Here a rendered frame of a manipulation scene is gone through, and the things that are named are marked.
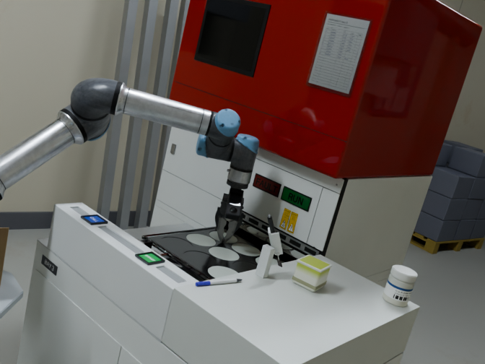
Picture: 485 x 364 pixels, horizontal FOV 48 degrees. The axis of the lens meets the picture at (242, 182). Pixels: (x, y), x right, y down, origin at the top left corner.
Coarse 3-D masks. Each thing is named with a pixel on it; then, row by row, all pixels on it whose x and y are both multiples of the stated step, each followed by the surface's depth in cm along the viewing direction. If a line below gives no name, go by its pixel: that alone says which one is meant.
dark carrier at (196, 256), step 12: (216, 228) 193; (156, 240) 169; (168, 240) 171; (180, 240) 174; (216, 240) 181; (240, 240) 187; (180, 252) 165; (192, 252) 167; (204, 252) 169; (192, 264) 158; (204, 264) 161; (216, 264) 162; (228, 264) 165; (240, 264) 167; (252, 264) 170
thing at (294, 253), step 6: (246, 222) 194; (246, 228) 193; (252, 228) 191; (258, 228) 191; (252, 234) 191; (258, 234) 189; (264, 234) 188; (264, 240) 188; (282, 246) 183; (288, 246) 181; (288, 252) 181; (294, 252) 179; (300, 252) 178
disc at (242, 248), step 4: (236, 244) 183; (240, 244) 184; (244, 244) 185; (236, 248) 179; (240, 248) 180; (244, 248) 181; (248, 248) 182; (252, 248) 183; (256, 248) 184; (240, 252) 177; (244, 252) 178; (248, 252) 179; (252, 252) 179; (256, 252) 180; (260, 252) 181
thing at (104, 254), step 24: (72, 216) 155; (48, 240) 163; (72, 240) 155; (96, 240) 147; (120, 240) 148; (72, 264) 155; (96, 264) 147; (120, 264) 140; (144, 264) 136; (168, 264) 140; (120, 288) 141; (144, 288) 134; (168, 288) 128; (144, 312) 134
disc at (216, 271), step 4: (212, 268) 159; (216, 268) 160; (220, 268) 161; (224, 268) 162; (228, 268) 162; (212, 272) 156; (216, 272) 157; (220, 272) 158; (224, 272) 158; (228, 272) 159; (232, 272) 160; (236, 272) 161; (212, 276) 154; (216, 276) 155; (220, 276) 155
